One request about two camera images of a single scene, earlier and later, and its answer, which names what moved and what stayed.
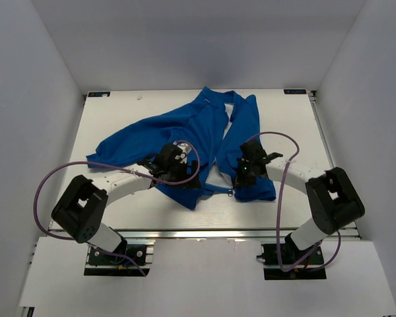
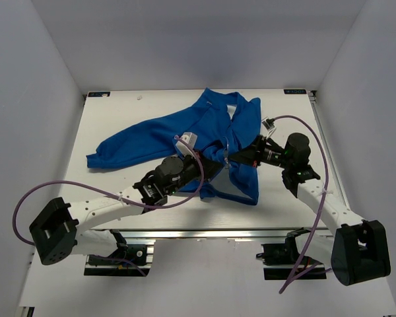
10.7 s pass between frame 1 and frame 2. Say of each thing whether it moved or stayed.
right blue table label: stayed
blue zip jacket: moved
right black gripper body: moved
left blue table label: stayed
